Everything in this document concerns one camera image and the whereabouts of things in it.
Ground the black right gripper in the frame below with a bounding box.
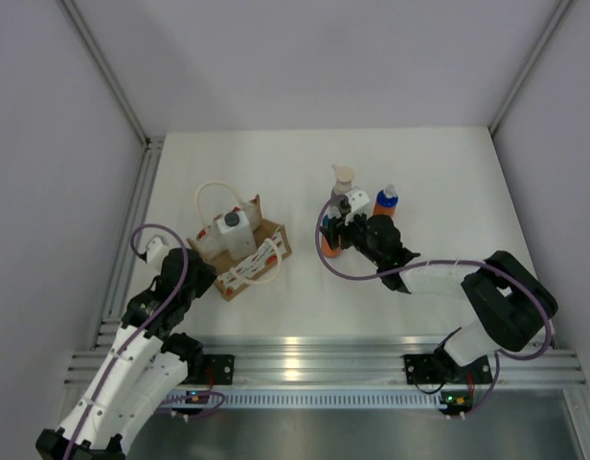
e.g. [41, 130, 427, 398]
[321, 207, 384, 266]

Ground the small orange blue pump bottle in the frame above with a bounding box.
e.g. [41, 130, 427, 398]
[320, 215, 345, 260]

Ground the burlap watermelon canvas bag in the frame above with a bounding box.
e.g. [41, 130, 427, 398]
[187, 181, 292, 302]

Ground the white bottle grey cap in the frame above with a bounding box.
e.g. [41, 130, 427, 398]
[217, 211, 257, 261]

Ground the grey pump bottle beige top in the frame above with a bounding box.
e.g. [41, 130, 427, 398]
[330, 165, 355, 198]

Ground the orange bottle blue pump top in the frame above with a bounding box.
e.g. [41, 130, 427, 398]
[373, 183, 399, 218]

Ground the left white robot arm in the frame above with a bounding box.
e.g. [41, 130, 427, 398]
[35, 248, 216, 459]

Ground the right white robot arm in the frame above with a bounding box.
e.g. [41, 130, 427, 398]
[318, 215, 558, 381]

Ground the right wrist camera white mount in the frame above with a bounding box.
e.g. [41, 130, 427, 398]
[338, 187, 370, 225]

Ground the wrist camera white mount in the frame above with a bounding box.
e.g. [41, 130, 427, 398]
[338, 187, 370, 225]
[143, 235, 170, 271]

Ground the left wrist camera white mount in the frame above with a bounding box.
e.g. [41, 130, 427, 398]
[143, 235, 170, 271]

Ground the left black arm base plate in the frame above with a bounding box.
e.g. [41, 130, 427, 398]
[199, 355, 236, 387]

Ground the aluminium front rail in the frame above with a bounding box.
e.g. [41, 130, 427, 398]
[62, 334, 587, 387]

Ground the white slotted cable duct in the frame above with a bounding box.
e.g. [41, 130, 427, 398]
[163, 390, 446, 409]

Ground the left aluminium frame post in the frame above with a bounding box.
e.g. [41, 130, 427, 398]
[55, 0, 150, 145]

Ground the aluminium frame post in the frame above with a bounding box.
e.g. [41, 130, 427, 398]
[488, 0, 578, 138]
[55, 0, 150, 145]

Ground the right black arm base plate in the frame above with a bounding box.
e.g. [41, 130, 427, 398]
[403, 353, 492, 385]

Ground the right aluminium frame post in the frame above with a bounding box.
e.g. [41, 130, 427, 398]
[488, 0, 578, 138]

